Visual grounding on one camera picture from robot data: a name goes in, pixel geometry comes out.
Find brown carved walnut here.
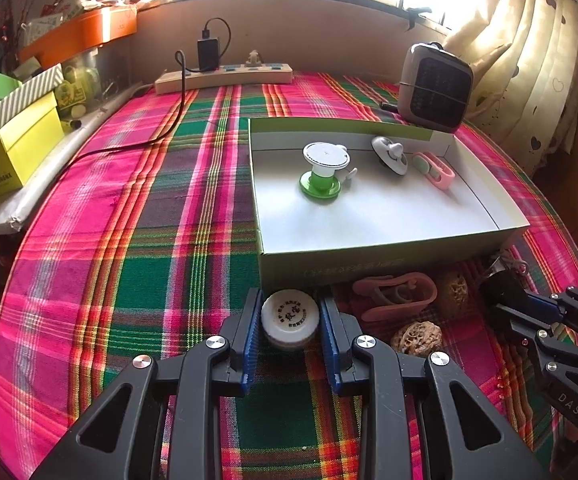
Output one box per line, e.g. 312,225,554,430
390,321,443,358
435,271,469,318

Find pink hair claw clip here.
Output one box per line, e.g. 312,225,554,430
351,272,438,323

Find small white round jar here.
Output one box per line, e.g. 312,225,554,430
261,289,320,351

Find pink green nail clipper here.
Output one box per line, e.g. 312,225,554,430
411,152,455,191

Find green white spool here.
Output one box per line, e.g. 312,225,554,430
300,142,357,200

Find white green cardboard box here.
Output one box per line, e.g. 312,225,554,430
249,117,530,292

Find pink green plaid cloth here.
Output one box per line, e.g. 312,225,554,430
0,73,578,479

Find grey black space heater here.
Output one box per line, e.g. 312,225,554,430
397,42,473,133

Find cream heart print curtain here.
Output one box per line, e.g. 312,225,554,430
444,0,578,174

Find yellow box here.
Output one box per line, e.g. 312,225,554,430
0,92,64,196

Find white power strip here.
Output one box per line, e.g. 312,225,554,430
154,63,293,96

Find beige plug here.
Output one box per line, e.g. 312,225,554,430
246,50,264,67

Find black window latch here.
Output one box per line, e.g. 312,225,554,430
405,6,432,30

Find green striped box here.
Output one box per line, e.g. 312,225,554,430
0,63,64,129

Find black power adapter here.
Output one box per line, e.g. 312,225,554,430
197,28,220,73

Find orange box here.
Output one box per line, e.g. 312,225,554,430
18,4,138,68

